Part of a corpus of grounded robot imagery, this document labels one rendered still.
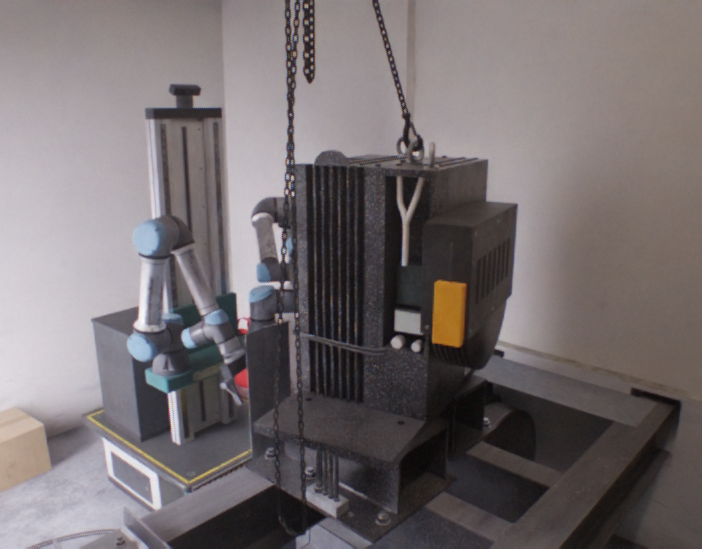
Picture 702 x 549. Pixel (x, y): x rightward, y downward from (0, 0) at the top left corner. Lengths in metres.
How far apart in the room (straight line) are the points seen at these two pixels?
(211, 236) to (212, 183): 0.23
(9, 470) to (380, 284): 2.29
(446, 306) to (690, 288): 1.27
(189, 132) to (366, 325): 1.28
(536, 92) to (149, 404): 2.17
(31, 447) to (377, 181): 2.38
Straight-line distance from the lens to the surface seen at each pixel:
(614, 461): 2.21
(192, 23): 3.97
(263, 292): 2.73
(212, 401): 2.98
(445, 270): 1.53
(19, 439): 3.39
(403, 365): 1.75
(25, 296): 3.56
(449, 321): 1.53
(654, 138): 2.53
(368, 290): 1.72
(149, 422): 2.95
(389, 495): 1.79
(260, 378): 2.10
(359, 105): 3.19
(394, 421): 1.78
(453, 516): 1.84
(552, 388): 2.64
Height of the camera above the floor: 1.75
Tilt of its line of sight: 15 degrees down
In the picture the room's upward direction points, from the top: straight up
